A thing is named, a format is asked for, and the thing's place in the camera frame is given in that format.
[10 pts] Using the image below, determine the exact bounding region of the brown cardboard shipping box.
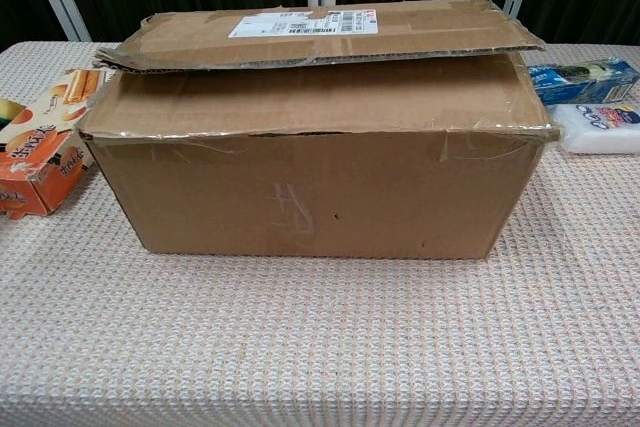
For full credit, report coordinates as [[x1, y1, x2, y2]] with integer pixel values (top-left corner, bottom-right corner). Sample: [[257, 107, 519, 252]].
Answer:
[[79, 0, 564, 261]]

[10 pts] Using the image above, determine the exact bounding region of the orange biscuit box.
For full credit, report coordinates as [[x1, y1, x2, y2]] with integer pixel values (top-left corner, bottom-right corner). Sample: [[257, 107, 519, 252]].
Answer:
[[0, 69, 109, 221]]

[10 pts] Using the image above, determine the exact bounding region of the beige waffle tablecloth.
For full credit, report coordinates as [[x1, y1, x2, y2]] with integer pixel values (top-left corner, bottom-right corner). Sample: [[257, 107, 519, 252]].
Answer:
[[0, 41, 640, 427]]

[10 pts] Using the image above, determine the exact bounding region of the white tissue pack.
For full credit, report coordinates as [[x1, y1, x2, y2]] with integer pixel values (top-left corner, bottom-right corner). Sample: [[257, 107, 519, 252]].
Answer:
[[549, 102, 640, 155]]

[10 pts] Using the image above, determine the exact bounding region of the blue Oreo cookie pack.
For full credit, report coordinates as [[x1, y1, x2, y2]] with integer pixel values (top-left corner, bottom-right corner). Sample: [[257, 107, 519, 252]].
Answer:
[[528, 59, 640, 107]]

